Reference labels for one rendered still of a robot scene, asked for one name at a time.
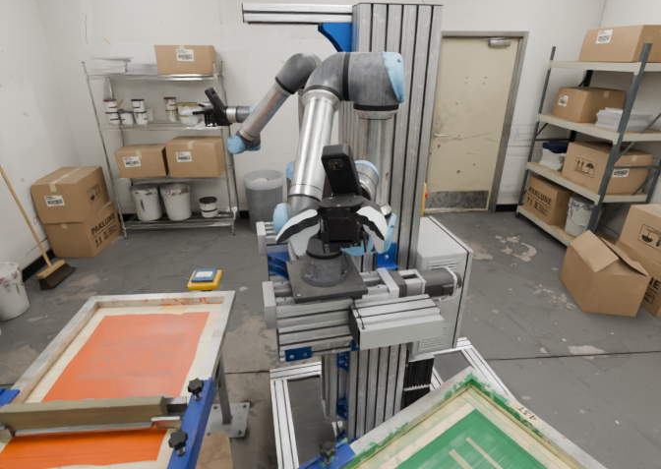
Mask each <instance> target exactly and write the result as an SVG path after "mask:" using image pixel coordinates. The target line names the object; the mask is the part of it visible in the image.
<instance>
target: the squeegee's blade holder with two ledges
mask: <svg viewBox="0 0 661 469"><path fill-rule="evenodd" d="M152 426H153V422H142V423H126V424H109V425H92V426H75V427H58V428H41V429H24V430H17V431H16V433H15V435H16V437H23V436H40V435H57V434H73V433H90V432H107V431H124V430H140V429H151V428H152Z"/></svg>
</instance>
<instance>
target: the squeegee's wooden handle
mask: <svg viewBox="0 0 661 469"><path fill-rule="evenodd" d="M167 415H168V412H167V407H166V403H165V399H164V396H163V395H160V396H141V397H122V398H104V399H86V400H68V401H49V402H32V403H13V404H5V405H4V406H3V407H2V409H1V410H0V419H1V421H2V423H3V425H4V426H8V425H10V427H11V429H12V431H13V433H15V432H16V431H17V430H24V429H41V428H58V427H75V426H92V425H109V424H126V423H142V422H153V423H154V421H152V420H151V419H152V418H153V417H162V416H167Z"/></svg>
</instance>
